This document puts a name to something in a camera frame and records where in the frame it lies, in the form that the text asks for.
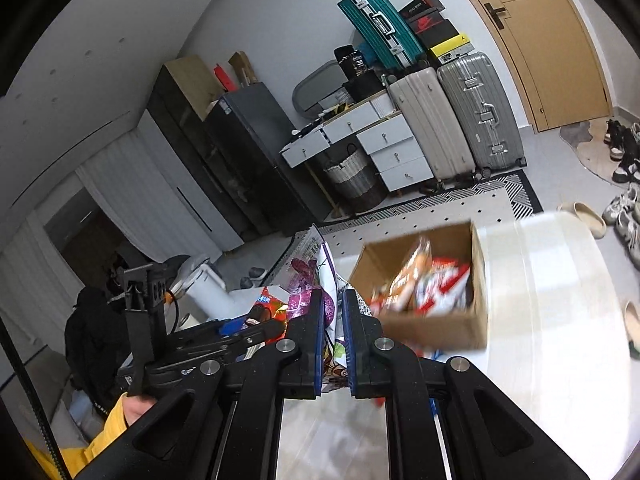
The irregular grey door mat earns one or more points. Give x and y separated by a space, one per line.
585 145

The grey suitcase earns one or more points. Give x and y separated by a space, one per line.
480 110

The woven laundry basket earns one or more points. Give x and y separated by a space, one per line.
350 175

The teal suitcase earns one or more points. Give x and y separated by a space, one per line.
380 25

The beige suitcase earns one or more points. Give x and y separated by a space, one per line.
430 120

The orange bread packet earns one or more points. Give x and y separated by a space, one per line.
414 265

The white floor appliance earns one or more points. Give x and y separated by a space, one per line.
205 285

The brown cardboard box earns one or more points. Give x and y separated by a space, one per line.
425 330

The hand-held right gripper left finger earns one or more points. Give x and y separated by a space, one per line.
316 342

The black shoe box red lid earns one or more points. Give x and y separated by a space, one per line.
422 4

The grey refrigerator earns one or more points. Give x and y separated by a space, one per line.
255 130

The white curtain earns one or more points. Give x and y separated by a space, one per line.
125 175

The oval mirror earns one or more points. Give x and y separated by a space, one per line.
315 85

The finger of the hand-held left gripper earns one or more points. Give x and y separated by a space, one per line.
217 328
250 341

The wooden door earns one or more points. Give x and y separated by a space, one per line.
550 35

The black and white shoe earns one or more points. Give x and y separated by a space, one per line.
627 171

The pair of black shoes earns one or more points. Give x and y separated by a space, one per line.
619 135

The red and black shoe box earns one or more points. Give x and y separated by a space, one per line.
425 22

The red and white snack packet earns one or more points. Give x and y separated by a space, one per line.
442 285

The black bag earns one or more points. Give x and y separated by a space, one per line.
356 67

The grey sneaker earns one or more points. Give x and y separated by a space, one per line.
630 232
620 206

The yellow and black shoe box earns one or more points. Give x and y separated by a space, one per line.
452 49

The black cabinet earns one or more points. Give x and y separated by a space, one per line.
200 160

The small red object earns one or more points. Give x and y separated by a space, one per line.
223 75

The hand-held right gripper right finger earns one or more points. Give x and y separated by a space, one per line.
351 345

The white drawer unit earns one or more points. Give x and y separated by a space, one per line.
390 150

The beige slipper green sole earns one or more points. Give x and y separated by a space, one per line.
633 327

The purple candy bag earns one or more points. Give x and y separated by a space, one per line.
306 300

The black and white rug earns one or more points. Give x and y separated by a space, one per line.
430 205

